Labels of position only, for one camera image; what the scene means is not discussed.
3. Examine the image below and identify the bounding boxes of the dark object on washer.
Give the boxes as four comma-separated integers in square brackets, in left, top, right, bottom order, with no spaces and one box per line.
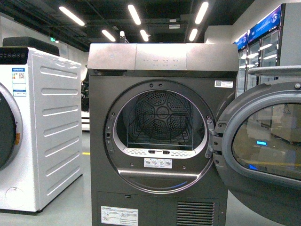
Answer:
[2,36,60,57]

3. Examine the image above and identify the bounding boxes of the glass door display fridge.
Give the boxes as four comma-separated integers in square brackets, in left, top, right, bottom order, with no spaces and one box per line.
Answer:
[235,2,301,96]

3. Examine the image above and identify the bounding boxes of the grey front-load dryer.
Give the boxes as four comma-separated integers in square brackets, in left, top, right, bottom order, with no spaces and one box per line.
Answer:
[87,43,238,226]

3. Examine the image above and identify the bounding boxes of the open grey dryer door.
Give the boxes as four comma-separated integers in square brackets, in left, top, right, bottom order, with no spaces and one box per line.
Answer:
[211,65,301,226]

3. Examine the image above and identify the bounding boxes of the white washing machine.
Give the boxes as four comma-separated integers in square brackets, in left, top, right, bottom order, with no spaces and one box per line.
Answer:
[0,47,82,212]

